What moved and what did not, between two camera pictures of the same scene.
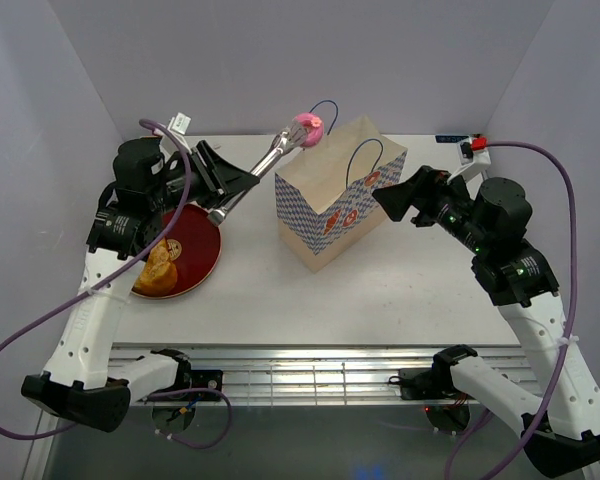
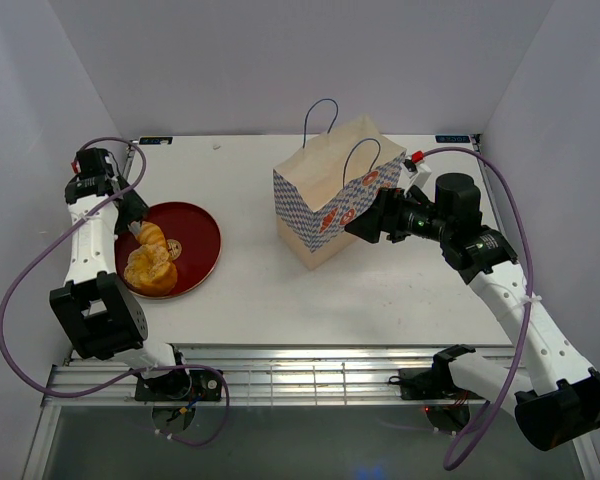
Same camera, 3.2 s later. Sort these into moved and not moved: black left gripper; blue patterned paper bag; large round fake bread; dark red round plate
Moved: black left gripper
Not moved: dark red round plate; large round fake bread; blue patterned paper bag
